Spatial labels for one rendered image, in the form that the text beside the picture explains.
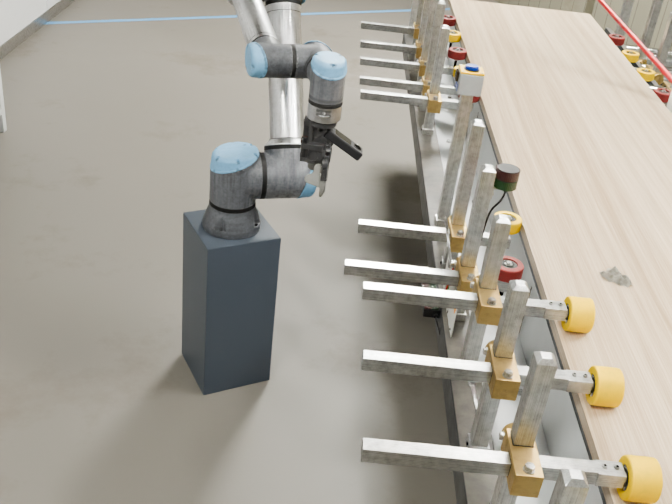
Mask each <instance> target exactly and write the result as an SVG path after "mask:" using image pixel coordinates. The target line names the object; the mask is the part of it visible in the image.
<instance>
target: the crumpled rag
mask: <svg viewBox="0 0 672 504"><path fill-rule="evenodd" d="M600 274H601V275H602V277H604V278H606V279H607V280H608V282H614V283H616V284H618V285H619V284H620V286H621V285H622V286H625V287H629V286H630V285H631V284H632V282H631V280H630V278H629V277H628V276H627V275H622V274H621V272H620V271H618V268H617V267H616V266H614V267H613V268H611V269H610V268H608V269H606V271H601V272H600Z"/></svg>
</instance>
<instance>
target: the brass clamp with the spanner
mask: <svg viewBox="0 0 672 504"><path fill-rule="evenodd" d="M455 270H456V271H459V281H458V286H456V287H457V291H460V292H470V293H472V290H473V289H472V288H470V283H471V282H472V281H469V280H467V277H468V274H470V273H471V274H474V275H475V277H476V276H478V275H479V272H478V267H477V262H476V265H475V267H466V266H462V265H461V255H460V256H459V257H457V258H456V268H455Z"/></svg>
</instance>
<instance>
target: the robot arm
mask: <svg viewBox="0 0 672 504"><path fill-rule="evenodd" d="M305 1H306V0H228V2H229V3H230V4H231V5H232V6H234V8H235V11H236V14H237V17H238V20H239V23H240V26H241V29H242V33H243V36H244V39H245V42H246V45H247V46H246V49H245V66H246V70H247V73H248V75H249V76H250V77H254V78H259V79H262V78H268V87H269V122H270V139H269V141H268V142H267V143H266V144H265V145H264V152H259V150H258V148H257V147H256V146H254V145H253V146H252V144H250V143H246V142H233V143H231V142H229V143H225V144H222V145H220V146H218V147H217V148H216V149H215V150H214V151H213V152H212V156H211V163H210V189H209V204H208V206H207V209H206V211H205V213H204V215H203V219H202V226H203V228H204V230H205V231H206V232H207V233H209V234H210V235H212V236H215V237H217V238H221V239H227V240H240V239H246V238H249V237H252V236H254V235H255V234H257V233H258V231H259V230H260V225H261V220H260V216H259V214H258V211H257V208H256V199H289V198H297V199H299V198H306V197H310V196H312V195H313V194H314V192H315V190H316V187H318V188H320V189H319V197H321V196H322V195H323V194H324V192H325V188H326V181H327V177H328V169H329V163H330V160H331V153H332V146H333V144H335V145H336V146H337V147H339V148H340V149H341V150H343V151H344V152H346V153H347V154H348V155H350V156H351V157H352V158H354V159H355V160H357V161H358V160H359V159H360V158H361V157H362V156H363V149H362V148H361V147H360V146H359V145H358V144H356V143H355V142H353V141H352V140H351V139H349V138H348V137H347V136H345V135H344V134H343V133H341V132H340V131H338V130H337V129H336V128H335V127H336V125H337V122H339V121H340V120H341V113H342V104H343V95H344V87H345V78H346V74H347V61H346V59H345V58H344V57H343V56H341V55H340V54H338V53H335V52H332V50H331V49H330V48H329V47H328V46H327V45H326V44H325V43H323V42H321V41H318V40H311V41H308V42H306V43H304V44H302V39H301V4H303V3H305ZM263 2H265V7H264V4H263ZM265 8H266V9H265ZM303 79H309V81H310V88H309V98H308V109H307V115H305V119H304V111H303ZM320 174H321V175H320Z"/></svg>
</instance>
